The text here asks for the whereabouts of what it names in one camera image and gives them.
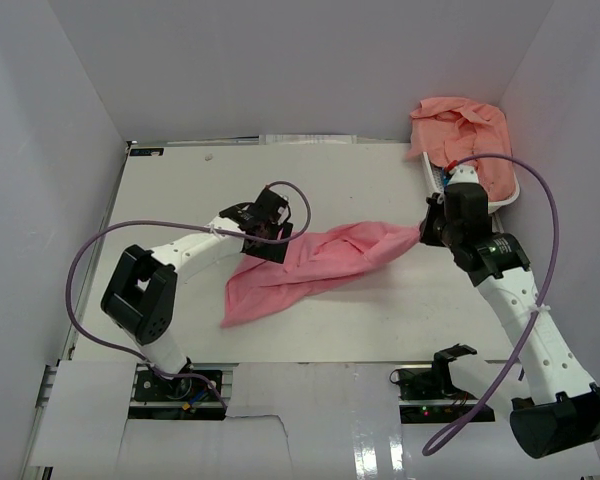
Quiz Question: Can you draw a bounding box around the pink t shirt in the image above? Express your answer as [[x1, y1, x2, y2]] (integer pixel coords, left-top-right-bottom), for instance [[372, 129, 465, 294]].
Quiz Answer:
[[221, 221, 419, 328]]

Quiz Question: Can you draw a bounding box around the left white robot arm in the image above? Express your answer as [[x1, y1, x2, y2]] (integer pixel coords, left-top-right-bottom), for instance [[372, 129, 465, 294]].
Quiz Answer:
[[100, 187, 293, 399]]

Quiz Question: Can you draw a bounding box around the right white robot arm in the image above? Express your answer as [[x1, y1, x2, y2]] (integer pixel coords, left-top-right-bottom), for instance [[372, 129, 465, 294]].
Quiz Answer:
[[420, 180, 600, 459]]

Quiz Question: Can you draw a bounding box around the blue cloth in basket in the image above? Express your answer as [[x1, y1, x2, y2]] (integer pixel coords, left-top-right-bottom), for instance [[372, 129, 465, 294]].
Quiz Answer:
[[441, 169, 453, 186]]

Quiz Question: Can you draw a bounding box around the white plastic basket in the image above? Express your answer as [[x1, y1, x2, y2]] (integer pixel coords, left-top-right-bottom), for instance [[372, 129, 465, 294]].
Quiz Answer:
[[418, 152, 520, 214]]

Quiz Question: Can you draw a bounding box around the salmon orange t shirt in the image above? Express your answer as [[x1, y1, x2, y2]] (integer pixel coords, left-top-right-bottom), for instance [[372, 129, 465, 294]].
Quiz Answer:
[[407, 97, 514, 201]]

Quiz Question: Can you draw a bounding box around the black label sticker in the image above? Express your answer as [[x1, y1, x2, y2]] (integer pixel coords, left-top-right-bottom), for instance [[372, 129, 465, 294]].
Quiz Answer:
[[129, 147, 164, 157]]

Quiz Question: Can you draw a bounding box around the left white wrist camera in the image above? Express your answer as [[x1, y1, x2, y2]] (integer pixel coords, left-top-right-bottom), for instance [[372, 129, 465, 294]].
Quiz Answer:
[[274, 194, 291, 224]]

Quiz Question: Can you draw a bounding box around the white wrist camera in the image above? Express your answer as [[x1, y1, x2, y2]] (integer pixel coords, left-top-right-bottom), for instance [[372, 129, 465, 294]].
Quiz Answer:
[[446, 162, 479, 187], [274, 194, 291, 224]]

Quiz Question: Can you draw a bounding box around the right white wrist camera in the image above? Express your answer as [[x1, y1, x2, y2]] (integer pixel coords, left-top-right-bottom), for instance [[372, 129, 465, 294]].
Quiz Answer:
[[446, 162, 479, 187]]

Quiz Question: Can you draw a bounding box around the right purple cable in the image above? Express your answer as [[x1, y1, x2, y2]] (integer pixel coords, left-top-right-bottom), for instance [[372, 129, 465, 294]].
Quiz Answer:
[[421, 153, 559, 457]]

